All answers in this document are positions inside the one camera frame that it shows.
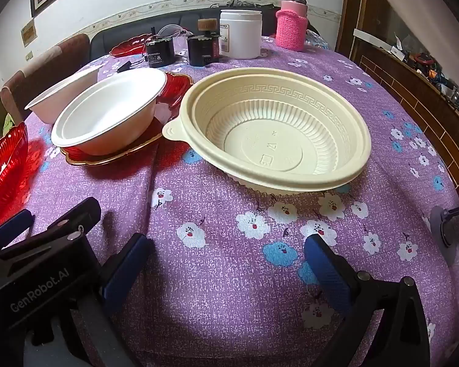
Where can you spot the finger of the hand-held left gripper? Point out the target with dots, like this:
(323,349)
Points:
(72,220)
(13,223)

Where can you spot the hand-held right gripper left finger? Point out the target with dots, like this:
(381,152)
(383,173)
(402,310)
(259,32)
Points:
(124,265)

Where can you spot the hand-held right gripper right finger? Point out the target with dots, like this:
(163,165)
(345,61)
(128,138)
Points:
(329,273)

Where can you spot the red ribbed plastic plate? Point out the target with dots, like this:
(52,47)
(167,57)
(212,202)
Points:
(4,168)

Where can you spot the white paper bowl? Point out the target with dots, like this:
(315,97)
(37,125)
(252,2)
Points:
(111,107)
(49,103)

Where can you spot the cream plastic bowl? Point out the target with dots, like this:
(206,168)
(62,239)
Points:
(271,130)

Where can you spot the red gold-rimmed plate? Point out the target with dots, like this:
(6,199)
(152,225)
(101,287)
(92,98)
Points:
(174,88)

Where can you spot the purple floral tablecloth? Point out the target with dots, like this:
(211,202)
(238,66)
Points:
(229,275)

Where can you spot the brown upholstered chair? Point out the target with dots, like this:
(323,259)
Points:
(42,65)

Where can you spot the black power adapter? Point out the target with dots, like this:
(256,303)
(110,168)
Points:
(124,65)

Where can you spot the red labelled plate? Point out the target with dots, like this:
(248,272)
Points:
(132,46)

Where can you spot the black leather sofa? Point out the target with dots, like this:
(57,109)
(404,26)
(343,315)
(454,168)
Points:
(111,38)

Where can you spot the brown wooden cabinet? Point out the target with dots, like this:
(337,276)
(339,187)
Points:
(405,91)

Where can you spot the black motor block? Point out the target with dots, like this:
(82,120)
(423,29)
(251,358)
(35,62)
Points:
(201,51)

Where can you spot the clutter of small tools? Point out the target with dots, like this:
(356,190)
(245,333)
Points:
(424,61)

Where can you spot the brown cork spool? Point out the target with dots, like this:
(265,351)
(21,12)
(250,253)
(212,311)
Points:
(207,25)

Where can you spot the pink knit-sleeved bottle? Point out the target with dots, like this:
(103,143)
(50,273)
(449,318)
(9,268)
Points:
(290,30)

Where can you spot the white plastic jar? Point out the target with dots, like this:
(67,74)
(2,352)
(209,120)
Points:
(240,34)

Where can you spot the dark clothes pile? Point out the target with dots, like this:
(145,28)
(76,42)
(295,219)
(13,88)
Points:
(233,4)

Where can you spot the grey round clamp mount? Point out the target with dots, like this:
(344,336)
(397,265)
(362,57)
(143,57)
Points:
(441,225)

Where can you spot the wall socket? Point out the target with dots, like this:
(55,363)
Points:
(29,55)

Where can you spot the paper wall notice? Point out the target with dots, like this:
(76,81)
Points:
(28,32)

